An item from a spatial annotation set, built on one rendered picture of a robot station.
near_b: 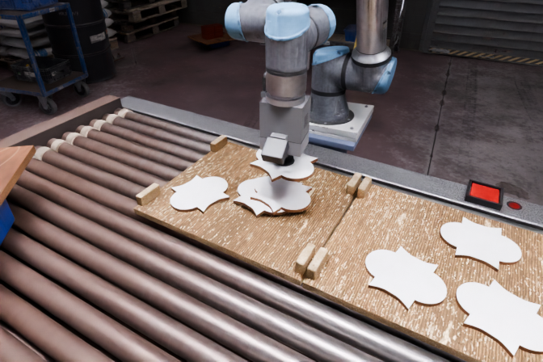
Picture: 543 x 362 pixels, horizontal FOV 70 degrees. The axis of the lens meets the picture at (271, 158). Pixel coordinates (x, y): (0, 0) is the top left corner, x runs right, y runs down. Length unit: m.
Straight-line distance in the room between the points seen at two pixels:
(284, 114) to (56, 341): 0.52
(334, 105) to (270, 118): 0.59
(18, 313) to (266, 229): 0.45
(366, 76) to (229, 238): 0.67
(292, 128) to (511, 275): 0.47
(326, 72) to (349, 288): 0.75
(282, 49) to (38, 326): 0.60
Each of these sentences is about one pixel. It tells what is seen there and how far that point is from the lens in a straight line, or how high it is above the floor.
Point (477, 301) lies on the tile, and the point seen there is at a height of 0.94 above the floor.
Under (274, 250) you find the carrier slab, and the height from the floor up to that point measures 0.94.
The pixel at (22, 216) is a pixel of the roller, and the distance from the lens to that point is 1.02.
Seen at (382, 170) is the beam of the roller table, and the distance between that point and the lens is 1.05.
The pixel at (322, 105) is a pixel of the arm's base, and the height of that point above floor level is 0.95.
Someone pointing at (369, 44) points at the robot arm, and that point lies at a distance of 1.18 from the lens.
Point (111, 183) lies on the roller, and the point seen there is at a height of 0.91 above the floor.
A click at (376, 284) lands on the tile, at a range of 0.72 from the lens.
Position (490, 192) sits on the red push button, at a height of 0.93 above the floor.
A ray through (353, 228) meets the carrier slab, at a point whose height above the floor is 0.94.
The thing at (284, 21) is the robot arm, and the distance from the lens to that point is 0.66.
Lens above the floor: 1.48
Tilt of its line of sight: 32 degrees down
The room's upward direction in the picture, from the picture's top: straight up
